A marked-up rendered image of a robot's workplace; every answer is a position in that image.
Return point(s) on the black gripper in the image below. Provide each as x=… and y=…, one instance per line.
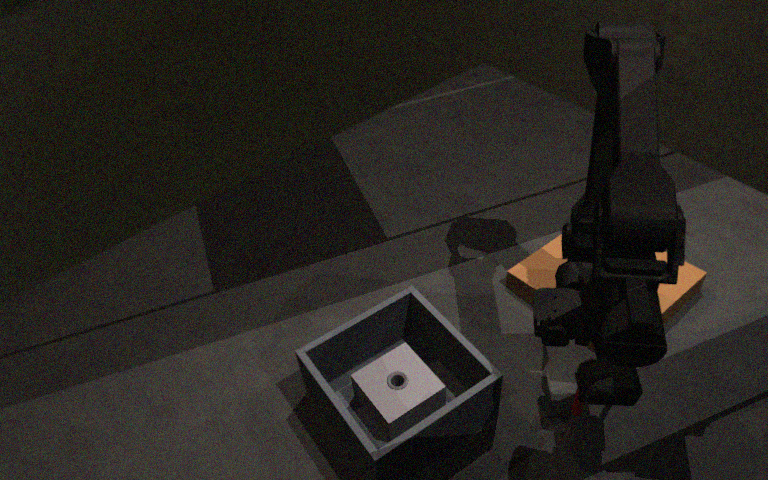
x=599, y=381

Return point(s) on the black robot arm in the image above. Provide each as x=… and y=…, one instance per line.
x=629, y=209

